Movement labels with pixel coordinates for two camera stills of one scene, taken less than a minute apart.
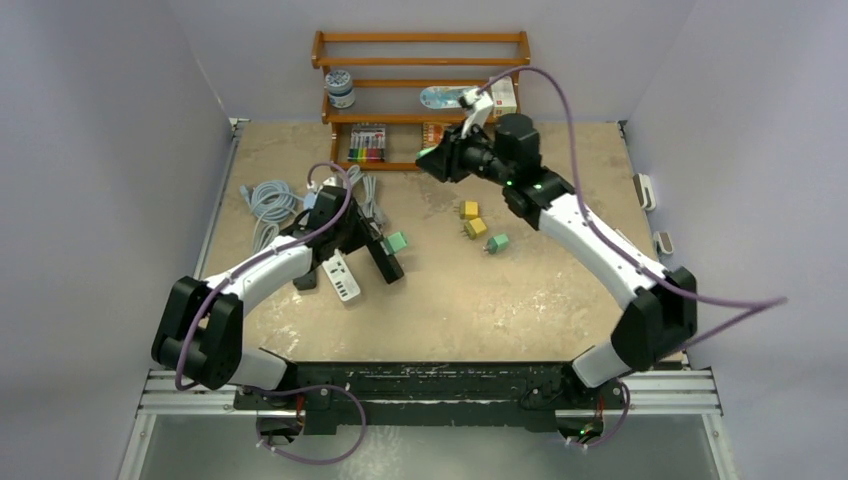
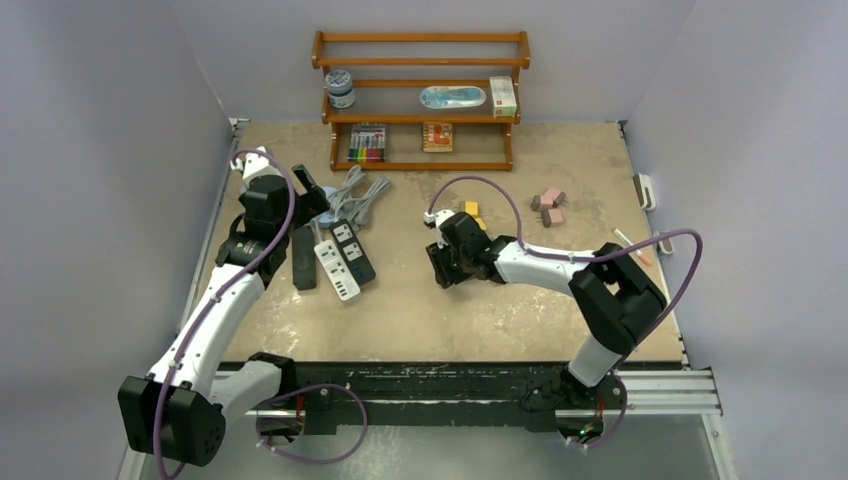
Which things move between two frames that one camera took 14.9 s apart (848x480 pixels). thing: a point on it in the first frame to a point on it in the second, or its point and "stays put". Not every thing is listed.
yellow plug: [469, 209] stays put
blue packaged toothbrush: [443, 96] stays put
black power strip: [387, 263] to [352, 252]
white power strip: [341, 276] stays put
